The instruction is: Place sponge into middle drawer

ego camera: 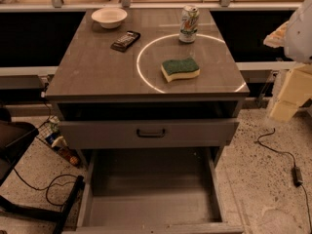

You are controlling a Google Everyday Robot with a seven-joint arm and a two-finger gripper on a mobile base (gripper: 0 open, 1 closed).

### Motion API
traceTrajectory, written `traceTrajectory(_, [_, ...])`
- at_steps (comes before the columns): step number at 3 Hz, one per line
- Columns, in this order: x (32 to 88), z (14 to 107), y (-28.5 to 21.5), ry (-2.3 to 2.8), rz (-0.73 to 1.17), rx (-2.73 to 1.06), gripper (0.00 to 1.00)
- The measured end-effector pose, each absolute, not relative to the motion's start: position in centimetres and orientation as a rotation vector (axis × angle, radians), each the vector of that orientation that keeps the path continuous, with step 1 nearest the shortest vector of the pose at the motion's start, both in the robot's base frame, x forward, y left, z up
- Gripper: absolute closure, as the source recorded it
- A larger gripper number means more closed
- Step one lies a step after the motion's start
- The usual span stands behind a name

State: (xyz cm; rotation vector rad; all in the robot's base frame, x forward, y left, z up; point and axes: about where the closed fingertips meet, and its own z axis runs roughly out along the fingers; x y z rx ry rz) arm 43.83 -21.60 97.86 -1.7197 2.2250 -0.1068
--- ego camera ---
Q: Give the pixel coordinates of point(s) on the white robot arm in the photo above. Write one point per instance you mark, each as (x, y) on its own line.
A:
(295, 36)

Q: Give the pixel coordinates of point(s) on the open grey lower drawer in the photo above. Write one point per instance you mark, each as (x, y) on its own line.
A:
(152, 191)

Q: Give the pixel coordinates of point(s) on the white ceramic bowl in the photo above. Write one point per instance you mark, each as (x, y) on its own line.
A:
(109, 18)

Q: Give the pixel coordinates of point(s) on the grey drawer cabinet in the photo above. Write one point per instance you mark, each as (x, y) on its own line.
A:
(95, 83)

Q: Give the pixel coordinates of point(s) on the wire basket with items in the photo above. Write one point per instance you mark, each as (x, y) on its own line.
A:
(49, 134)

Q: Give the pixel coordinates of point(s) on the white green soda can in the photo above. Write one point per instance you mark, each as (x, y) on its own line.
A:
(189, 24)

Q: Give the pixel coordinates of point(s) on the grey top drawer with handle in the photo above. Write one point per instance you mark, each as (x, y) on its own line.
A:
(148, 133)

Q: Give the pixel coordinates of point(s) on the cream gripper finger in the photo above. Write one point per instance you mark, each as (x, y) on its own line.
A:
(295, 91)

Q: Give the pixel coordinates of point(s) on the black snack bar packet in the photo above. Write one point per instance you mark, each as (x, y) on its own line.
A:
(124, 42)

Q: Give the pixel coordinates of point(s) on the green yellow sponge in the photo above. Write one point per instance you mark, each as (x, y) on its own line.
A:
(175, 69)

